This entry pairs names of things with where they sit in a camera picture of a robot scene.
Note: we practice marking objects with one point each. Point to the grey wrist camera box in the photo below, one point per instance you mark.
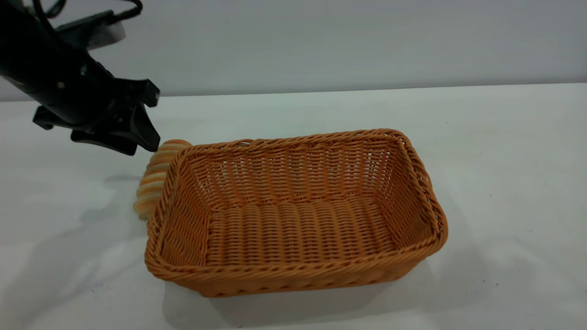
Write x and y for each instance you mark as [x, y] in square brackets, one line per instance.
[103, 34]

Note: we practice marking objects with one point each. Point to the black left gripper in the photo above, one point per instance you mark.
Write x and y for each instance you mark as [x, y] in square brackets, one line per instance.
[101, 103]

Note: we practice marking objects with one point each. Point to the orange woven wicker basket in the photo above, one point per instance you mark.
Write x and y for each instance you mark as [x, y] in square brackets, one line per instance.
[298, 229]

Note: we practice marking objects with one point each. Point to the striped bread roll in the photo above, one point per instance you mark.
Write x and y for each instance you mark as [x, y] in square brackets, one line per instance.
[153, 176]

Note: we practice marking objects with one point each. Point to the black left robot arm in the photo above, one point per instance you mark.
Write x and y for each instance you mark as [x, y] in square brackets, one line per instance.
[27, 50]

